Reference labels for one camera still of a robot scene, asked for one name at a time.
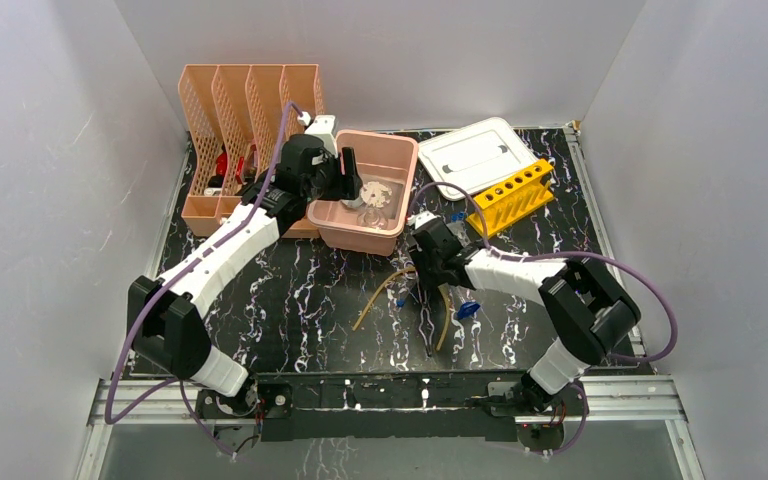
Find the clear plastic tube rack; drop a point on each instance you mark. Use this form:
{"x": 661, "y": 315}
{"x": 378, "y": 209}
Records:
{"x": 457, "y": 227}

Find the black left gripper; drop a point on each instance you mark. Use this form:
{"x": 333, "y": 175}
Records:
{"x": 346, "y": 180}

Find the white container lid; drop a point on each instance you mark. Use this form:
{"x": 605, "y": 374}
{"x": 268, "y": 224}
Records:
{"x": 474, "y": 158}

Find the metal crucible tongs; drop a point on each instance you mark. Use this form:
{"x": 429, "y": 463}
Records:
{"x": 432, "y": 313}

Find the pink plastic bin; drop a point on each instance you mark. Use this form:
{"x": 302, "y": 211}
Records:
{"x": 382, "y": 156}

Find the yellow test tube rack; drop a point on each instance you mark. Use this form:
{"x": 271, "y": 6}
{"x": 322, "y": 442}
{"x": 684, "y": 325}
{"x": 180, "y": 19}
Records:
{"x": 512, "y": 199}

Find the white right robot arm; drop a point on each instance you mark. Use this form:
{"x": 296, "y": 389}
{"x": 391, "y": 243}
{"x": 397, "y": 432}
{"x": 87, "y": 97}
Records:
{"x": 588, "y": 308}

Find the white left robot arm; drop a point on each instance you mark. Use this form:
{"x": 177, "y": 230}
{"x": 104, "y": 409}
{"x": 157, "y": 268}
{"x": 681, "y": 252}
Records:
{"x": 166, "y": 315}

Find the pink desk organizer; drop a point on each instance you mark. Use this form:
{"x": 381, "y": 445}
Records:
{"x": 233, "y": 112}

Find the clear glass flask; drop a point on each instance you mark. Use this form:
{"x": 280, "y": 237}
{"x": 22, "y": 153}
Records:
{"x": 372, "y": 218}

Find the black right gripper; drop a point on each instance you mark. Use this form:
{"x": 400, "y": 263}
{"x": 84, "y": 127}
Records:
{"x": 427, "y": 279}

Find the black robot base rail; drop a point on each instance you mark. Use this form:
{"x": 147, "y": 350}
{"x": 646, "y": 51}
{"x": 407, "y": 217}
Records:
{"x": 494, "y": 405}

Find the blue base graduated cylinder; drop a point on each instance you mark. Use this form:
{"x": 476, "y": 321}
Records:
{"x": 467, "y": 310}

